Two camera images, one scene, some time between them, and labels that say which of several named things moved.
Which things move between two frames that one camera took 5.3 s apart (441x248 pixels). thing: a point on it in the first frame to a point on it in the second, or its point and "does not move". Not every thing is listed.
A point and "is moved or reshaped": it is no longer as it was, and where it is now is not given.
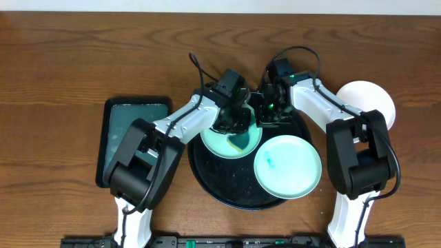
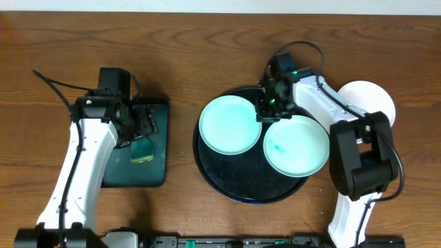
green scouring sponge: [239, 140] is moved or reshaped
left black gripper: [235, 123] to [138, 121]
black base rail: [234, 242] does not move
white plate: [364, 96] does not move
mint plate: [236, 145] does not move
